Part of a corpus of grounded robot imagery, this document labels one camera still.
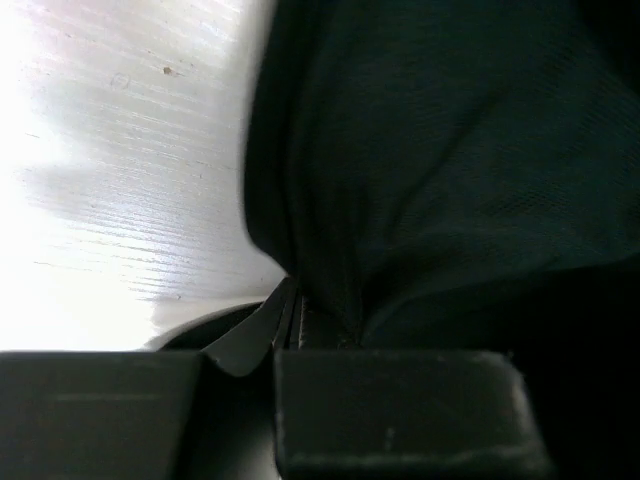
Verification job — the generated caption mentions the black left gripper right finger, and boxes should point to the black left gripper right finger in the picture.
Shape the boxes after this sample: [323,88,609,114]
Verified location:
[273,296,555,479]

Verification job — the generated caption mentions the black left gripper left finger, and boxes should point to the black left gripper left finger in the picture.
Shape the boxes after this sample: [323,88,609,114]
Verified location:
[1,279,298,479]

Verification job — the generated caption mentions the black shorts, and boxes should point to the black shorts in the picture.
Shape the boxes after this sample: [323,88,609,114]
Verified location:
[244,1,639,348]

